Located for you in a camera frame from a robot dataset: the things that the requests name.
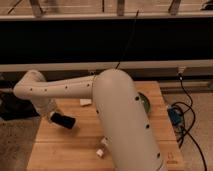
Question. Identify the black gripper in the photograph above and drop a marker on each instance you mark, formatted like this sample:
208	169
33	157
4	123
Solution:
63	120

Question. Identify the white sponge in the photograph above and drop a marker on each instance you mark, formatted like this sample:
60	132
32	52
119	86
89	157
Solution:
85	102

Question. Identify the small white block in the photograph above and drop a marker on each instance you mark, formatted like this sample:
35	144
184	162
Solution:
104	141
100	152

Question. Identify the wooden table block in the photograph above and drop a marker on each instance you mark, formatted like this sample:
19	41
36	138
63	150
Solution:
61	149

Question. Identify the white wall outlet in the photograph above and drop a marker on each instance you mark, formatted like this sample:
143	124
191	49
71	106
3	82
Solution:
181	70

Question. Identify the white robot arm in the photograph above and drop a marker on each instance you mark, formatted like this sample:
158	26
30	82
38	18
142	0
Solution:
125	124

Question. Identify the blue power adapter box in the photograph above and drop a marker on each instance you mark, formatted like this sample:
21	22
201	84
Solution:
175	118

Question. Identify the thin black rod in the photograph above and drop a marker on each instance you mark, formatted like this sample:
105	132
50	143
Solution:
130	38

